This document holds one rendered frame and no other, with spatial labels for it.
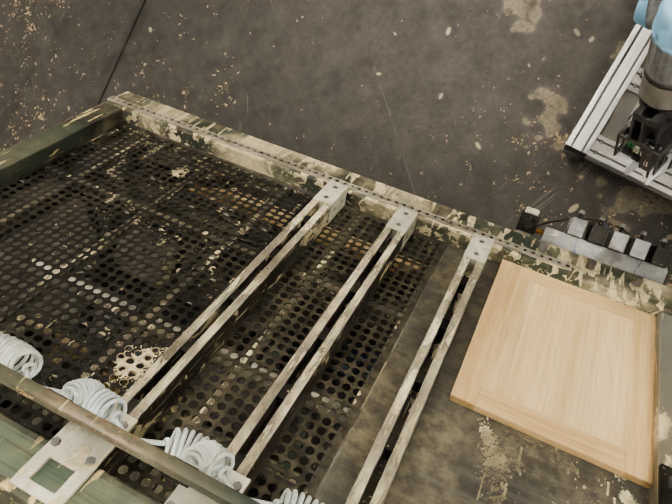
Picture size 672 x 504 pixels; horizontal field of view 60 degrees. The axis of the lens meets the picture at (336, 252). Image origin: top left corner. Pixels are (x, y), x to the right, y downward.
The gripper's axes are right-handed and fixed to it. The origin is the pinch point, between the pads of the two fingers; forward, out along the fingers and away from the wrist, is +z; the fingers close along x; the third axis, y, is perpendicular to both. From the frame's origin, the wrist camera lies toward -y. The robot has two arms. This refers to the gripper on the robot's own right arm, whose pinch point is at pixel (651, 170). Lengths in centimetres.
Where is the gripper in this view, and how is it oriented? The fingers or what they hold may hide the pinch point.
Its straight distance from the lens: 116.2
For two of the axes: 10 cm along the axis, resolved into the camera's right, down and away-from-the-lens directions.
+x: 6.4, 5.5, -5.4
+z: 2.6, 5.0, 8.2
